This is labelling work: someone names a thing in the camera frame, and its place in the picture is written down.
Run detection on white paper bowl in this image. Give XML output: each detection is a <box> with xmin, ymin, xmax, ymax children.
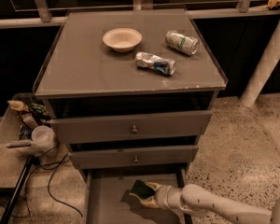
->
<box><xmin>103</xmin><ymin>28</ymin><xmax>142</xmax><ymax>53</ymax></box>

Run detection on clear plastic storage bin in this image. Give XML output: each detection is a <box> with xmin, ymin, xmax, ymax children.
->
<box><xmin>0</xmin><ymin>93</ymin><xmax>58</xmax><ymax>156</ymax></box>

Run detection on black stand leg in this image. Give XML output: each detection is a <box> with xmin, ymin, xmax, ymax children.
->
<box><xmin>0</xmin><ymin>156</ymin><xmax>34</xmax><ymax>224</ymax></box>

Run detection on black floor cable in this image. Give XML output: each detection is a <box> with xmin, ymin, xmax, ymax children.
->
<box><xmin>0</xmin><ymin>142</ymin><xmax>84</xmax><ymax>219</ymax></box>

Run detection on grey drawer cabinet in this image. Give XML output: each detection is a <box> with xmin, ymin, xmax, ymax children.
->
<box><xmin>33</xmin><ymin>8</ymin><xmax>230</xmax><ymax>224</ymax></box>

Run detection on brass top drawer knob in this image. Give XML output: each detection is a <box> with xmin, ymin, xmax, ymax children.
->
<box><xmin>131</xmin><ymin>125</ymin><xmax>139</xmax><ymax>134</ymax></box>

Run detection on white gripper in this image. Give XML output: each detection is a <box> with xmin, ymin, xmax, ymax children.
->
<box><xmin>140</xmin><ymin>182</ymin><xmax>180</xmax><ymax>210</ymax></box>

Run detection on grey top drawer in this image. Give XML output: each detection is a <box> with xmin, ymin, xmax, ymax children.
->
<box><xmin>50</xmin><ymin>110</ymin><xmax>212</xmax><ymax>144</ymax></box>

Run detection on clear plastic cup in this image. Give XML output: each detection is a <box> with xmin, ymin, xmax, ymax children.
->
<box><xmin>32</xmin><ymin>125</ymin><xmax>56</xmax><ymax>150</ymax></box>

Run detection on grey middle drawer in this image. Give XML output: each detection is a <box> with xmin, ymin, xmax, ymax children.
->
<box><xmin>69</xmin><ymin>145</ymin><xmax>198</xmax><ymax>169</ymax></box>

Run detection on green and yellow sponge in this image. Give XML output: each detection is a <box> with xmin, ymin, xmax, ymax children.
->
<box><xmin>130</xmin><ymin>180</ymin><xmax>156</xmax><ymax>201</ymax></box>

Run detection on crushed silver blue can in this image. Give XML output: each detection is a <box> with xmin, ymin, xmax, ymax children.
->
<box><xmin>135</xmin><ymin>51</ymin><xmax>175</xmax><ymax>76</ymax></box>

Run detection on metal railing frame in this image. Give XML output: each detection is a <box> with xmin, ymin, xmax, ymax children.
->
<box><xmin>0</xmin><ymin>0</ymin><xmax>280</xmax><ymax>30</ymax></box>

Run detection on colourful snack bag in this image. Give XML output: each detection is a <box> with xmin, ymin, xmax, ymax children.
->
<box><xmin>29</xmin><ymin>103</ymin><xmax>50</xmax><ymax>120</ymax></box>

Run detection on yellow object on ledge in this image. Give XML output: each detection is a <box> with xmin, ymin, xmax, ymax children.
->
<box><xmin>267</xmin><ymin>0</ymin><xmax>280</xmax><ymax>10</ymax></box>

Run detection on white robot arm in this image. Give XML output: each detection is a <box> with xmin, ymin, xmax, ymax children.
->
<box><xmin>157</xmin><ymin>22</ymin><xmax>280</xmax><ymax>224</ymax></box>

